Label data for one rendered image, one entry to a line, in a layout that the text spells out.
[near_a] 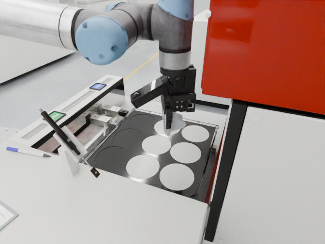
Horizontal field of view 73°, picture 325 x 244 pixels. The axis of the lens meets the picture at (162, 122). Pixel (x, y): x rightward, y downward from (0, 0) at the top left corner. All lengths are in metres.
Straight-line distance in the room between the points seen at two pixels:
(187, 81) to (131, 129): 0.35
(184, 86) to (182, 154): 0.25
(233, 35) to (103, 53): 0.20
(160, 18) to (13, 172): 0.52
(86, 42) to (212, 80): 0.21
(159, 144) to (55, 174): 0.33
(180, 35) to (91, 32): 0.19
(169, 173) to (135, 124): 0.28
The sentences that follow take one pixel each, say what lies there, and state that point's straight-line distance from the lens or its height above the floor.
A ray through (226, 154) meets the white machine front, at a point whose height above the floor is 1.12.
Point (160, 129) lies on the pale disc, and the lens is 0.81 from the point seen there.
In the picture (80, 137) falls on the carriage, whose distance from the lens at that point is 0.86.
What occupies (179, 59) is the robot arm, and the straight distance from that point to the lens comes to 0.51.
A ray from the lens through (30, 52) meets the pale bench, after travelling 4.12.
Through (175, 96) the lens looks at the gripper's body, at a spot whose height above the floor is 1.13.
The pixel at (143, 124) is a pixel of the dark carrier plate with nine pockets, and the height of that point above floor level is 0.90.
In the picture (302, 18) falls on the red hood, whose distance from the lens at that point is 0.32.
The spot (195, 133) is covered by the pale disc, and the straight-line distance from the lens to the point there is 0.80.
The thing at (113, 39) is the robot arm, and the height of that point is 1.30.
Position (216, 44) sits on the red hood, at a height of 1.30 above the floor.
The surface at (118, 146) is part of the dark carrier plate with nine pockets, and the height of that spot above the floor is 0.90.
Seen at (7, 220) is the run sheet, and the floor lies 0.97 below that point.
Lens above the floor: 1.39
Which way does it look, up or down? 35 degrees down
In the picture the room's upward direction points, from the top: straight up
